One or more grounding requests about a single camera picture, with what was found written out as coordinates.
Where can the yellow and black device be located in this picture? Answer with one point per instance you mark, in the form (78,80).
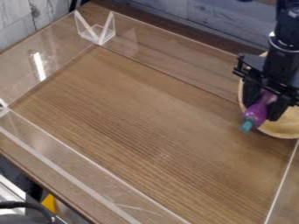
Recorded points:
(54,207)

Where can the purple toy eggplant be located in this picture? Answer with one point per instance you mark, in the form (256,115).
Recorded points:
(255,114)

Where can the brown wooden bowl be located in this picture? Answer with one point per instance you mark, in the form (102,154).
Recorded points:
(285,127)

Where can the clear acrylic corner bracket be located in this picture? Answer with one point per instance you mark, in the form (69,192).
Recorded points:
(97,34)

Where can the clear acrylic tray walls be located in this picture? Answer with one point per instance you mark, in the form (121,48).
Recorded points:
(125,128)

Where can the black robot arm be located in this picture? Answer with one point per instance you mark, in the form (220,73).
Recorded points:
(284,36)

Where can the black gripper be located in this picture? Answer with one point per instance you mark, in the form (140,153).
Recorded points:
(273,73)

